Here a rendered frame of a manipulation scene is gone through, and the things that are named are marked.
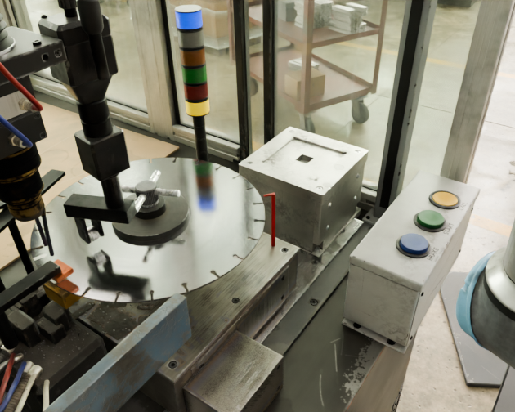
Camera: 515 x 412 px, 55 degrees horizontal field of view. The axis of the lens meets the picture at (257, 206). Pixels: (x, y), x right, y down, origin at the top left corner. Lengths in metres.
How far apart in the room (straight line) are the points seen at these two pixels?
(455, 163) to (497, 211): 1.57
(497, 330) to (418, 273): 0.14
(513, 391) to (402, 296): 0.21
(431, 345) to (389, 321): 1.05
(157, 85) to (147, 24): 0.15
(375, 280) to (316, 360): 0.15
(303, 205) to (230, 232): 0.23
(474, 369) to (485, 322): 1.14
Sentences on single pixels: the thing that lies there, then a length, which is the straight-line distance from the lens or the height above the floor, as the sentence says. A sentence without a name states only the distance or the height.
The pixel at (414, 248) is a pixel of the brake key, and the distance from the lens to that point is 0.76.
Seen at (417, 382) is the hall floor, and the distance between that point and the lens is 1.74.
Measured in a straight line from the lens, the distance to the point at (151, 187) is 0.70.
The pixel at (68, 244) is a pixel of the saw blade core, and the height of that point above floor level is 0.95.
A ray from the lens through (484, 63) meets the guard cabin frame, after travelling 0.88.
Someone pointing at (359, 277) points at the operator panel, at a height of 0.86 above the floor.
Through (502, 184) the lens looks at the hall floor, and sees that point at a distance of 2.72.
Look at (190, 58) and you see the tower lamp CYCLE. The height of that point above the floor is 1.08.
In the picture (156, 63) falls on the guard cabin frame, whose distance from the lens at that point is 1.28.
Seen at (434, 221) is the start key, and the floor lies 0.91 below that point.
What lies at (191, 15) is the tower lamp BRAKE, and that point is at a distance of 0.89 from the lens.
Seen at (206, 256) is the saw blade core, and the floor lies 0.95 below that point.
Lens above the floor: 1.39
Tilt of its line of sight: 37 degrees down
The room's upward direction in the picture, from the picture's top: 1 degrees counter-clockwise
